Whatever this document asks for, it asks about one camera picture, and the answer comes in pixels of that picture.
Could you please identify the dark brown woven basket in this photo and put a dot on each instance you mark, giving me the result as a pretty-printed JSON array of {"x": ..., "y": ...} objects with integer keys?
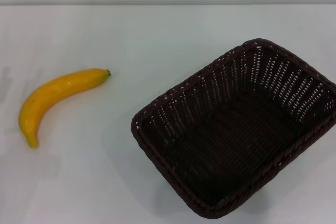
[{"x": 223, "y": 134}]

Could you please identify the yellow banana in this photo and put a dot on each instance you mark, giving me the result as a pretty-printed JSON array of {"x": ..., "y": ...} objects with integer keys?
[{"x": 52, "y": 87}]

